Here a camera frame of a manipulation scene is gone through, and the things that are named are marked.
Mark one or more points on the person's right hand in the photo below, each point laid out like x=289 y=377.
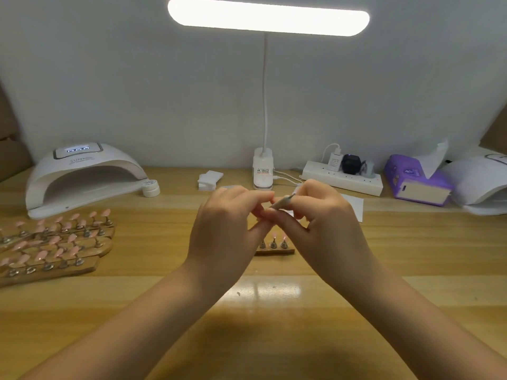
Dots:
x=333 y=233

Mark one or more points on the person's left hand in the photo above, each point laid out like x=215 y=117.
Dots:
x=222 y=241

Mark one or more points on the wooden nail holder strip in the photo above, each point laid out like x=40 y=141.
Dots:
x=277 y=251

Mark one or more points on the grey dotting pen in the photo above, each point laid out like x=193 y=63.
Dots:
x=283 y=200

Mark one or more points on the white nail lamp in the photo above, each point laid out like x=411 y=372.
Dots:
x=79 y=166
x=479 y=182

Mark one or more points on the wooden stands with pink nails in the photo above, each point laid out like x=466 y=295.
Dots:
x=51 y=247

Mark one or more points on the person's left forearm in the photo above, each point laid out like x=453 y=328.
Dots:
x=119 y=336

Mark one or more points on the person's right forearm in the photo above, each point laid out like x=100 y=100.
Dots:
x=428 y=328

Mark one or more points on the white desk lamp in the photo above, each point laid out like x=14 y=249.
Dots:
x=269 y=15

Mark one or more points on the white paper sheet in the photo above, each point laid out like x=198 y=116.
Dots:
x=356 y=208

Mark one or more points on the white power strip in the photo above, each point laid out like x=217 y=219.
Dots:
x=341 y=179

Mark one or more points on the stack of white cotton pads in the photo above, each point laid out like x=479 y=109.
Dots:
x=210 y=180

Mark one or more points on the black plug adapter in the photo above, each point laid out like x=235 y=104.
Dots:
x=352 y=164

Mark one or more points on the white charger plug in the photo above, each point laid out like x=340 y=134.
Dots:
x=336 y=160

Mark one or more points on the grey plug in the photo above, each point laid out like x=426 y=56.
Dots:
x=370 y=170

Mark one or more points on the small closed white jar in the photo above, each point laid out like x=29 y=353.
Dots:
x=150 y=188

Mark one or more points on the purple tissue box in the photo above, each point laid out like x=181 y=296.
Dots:
x=405 y=178

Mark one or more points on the white tissue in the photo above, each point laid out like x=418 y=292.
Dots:
x=434 y=158

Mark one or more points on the brown wooden board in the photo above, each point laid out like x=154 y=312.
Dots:
x=495 y=130

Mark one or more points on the brown cardboard box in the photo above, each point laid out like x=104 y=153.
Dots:
x=12 y=146

